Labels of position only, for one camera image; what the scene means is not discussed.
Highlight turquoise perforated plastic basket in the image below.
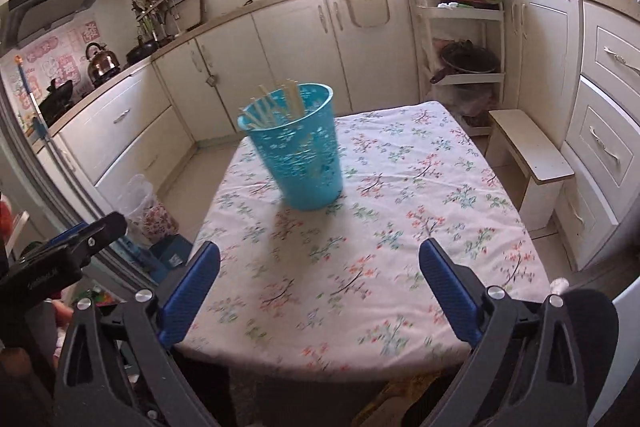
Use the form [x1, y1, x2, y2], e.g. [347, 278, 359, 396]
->
[238, 83, 343, 211]

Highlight clear floral trash bin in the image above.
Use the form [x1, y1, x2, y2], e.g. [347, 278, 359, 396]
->
[117, 174, 179, 248]

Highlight floral white tablecloth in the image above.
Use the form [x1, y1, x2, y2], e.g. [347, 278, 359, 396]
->
[181, 102, 550, 381]

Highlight white small stool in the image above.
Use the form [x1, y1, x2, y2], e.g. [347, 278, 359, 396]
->
[485, 109, 575, 232]

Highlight black wok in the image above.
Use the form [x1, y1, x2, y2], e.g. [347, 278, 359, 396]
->
[38, 79, 74, 126]

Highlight copper kettle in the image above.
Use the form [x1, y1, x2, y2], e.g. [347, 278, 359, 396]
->
[86, 42, 120, 88]

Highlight bundle of bamboo chopsticks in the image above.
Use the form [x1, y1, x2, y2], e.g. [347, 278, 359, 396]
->
[239, 79, 306, 130]

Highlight black frying pan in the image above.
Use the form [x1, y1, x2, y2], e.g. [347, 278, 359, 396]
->
[126, 36, 160, 66]

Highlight dark pan in cart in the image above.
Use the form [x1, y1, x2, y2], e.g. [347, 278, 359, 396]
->
[431, 40, 500, 83]

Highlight range hood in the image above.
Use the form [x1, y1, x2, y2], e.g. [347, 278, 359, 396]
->
[1, 0, 96, 55]

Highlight white rolling storage cart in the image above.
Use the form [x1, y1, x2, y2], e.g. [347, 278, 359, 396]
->
[409, 0, 506, 136]

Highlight hanging cabinet bin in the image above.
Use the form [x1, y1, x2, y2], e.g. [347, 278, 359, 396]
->
[345, 0, 390, 28]

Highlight wall utensil rack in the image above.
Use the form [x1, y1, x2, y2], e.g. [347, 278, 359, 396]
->
[130, 0, 205, 44]

